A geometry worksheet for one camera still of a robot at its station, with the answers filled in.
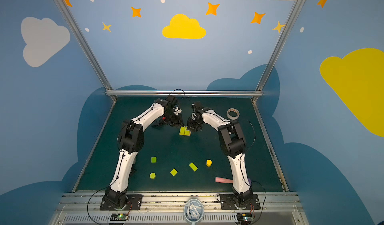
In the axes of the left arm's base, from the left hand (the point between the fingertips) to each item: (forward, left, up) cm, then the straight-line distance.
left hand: (183, 125), depth 98 cm
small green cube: (-22, +17, -6) cm, 28 cm away
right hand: (-1, -3, -2) cm, 4 cm away
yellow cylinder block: (-24, -16, -4) cm, 29 cm away
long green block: (-2, +2, -5) cm, 6 cm away
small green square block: (-29, +5, -6) cm, 30 cm away
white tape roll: (+18, -38, -5) cm, 42 cm away
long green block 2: (-3, -1, -4) cm, 5 cm away
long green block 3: (-26, -7, -6) cm, 27 cm away
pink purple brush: (-34, -27, -5) cm, 43 cm away
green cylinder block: (-31, +16, -5) cm, 35 cm away
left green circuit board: (-50, +29, -6) cm, 58 cm away
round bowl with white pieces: (-47, -7, -5) cm, 48 cm away
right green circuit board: (-49, -33, -7) cm, 60 cm away
